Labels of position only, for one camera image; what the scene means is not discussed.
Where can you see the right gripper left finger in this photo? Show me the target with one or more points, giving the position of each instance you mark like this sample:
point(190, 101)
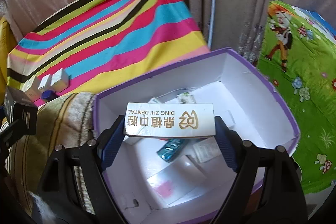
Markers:
point(58, 193)

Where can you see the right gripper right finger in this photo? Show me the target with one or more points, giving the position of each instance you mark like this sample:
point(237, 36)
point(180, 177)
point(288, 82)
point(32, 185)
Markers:
point(282, 199)

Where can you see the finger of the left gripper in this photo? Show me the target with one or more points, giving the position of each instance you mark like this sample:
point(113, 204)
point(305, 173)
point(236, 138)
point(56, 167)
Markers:
point(13, 133)

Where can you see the black product box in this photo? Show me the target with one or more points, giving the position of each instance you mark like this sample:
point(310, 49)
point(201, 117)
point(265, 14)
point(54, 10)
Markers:
point(18, 106)

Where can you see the teal toothpaste box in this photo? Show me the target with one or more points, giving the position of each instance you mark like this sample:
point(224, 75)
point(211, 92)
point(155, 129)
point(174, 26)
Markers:
point(172, 149)

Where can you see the white gold dental box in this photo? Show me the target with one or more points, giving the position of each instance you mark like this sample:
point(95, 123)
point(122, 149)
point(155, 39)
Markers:
point(169, 121)

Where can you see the blue white medicine box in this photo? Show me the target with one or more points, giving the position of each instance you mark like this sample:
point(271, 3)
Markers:
point(186, 98)

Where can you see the white barcode box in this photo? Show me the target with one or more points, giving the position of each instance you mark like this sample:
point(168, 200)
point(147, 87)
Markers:
point(30, 88)

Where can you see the dark blue flat case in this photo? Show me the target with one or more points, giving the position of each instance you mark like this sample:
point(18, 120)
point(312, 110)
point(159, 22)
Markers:
point(48, 95)

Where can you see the small white cube box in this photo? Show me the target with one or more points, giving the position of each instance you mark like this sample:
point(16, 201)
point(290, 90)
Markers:
point(60, 80)

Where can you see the paper slip in box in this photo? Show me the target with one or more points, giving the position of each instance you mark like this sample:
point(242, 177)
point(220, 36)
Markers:
point(206, 150)

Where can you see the yellow leather sofa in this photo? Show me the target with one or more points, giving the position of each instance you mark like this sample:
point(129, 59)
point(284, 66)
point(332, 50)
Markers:
point(7, 43)

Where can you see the purple white cardboard box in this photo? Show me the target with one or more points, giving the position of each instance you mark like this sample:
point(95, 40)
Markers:
point(168, 168)

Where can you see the green cartoon bedding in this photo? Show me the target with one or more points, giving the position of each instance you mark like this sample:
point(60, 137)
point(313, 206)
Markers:
point(298, 56)

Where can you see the striped colourful cloth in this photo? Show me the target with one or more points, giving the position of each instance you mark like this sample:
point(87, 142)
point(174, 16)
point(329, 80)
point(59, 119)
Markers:
point(102, 43)

